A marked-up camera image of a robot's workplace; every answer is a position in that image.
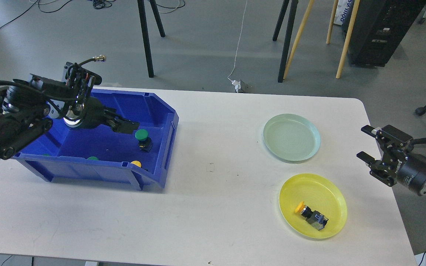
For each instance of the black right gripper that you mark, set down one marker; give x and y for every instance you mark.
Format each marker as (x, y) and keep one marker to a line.
(397, 166)

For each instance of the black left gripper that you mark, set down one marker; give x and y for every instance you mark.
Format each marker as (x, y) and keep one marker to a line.
(96, 114)

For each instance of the yellow push button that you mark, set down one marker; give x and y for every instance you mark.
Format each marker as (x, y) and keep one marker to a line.
(138, 164)
(314, 218)

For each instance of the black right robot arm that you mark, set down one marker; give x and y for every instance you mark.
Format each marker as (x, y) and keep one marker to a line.
(398, 163)

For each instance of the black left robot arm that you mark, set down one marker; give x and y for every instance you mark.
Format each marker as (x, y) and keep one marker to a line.
(28, 108)

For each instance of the yellow plate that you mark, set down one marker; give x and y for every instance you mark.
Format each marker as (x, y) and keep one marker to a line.
(319, 194)

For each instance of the light green plate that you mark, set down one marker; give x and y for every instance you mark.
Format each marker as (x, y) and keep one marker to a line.
(291, 138)

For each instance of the blue plastic storage bin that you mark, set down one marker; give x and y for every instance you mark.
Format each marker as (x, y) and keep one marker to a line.
(70, 148)

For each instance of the black tripod legs left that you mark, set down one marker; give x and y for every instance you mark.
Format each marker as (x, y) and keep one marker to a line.
(145, 33)

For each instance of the black computer tower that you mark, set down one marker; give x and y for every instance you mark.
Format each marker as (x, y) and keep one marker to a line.
(379, 27)

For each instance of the black stand legs centre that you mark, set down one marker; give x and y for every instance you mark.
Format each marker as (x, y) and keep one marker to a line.
(289, 28)

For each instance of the white power adapter with cable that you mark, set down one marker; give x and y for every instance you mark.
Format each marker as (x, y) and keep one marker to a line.
(237, 83)

